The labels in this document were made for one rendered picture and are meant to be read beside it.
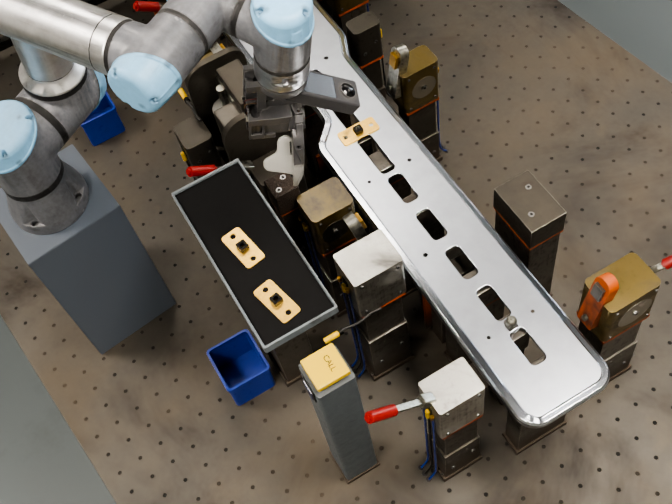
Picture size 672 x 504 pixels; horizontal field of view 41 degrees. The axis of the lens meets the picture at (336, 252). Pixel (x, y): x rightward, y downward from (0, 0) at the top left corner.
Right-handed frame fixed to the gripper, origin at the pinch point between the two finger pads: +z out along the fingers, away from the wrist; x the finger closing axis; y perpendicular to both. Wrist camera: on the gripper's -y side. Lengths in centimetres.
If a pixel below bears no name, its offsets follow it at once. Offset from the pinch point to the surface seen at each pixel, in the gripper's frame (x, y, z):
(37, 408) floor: -2, 74, 153
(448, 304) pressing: 20.2, -26.2, 29.1
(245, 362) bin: 16, 11, 67
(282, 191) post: -5.3, 0.6, 27.9
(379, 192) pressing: -6.3, -18.8, 35.2
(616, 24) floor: -110, -136, 138
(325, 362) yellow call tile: 31.7, -1.1, 14.6
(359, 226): 5.0, -11.9, 24.5
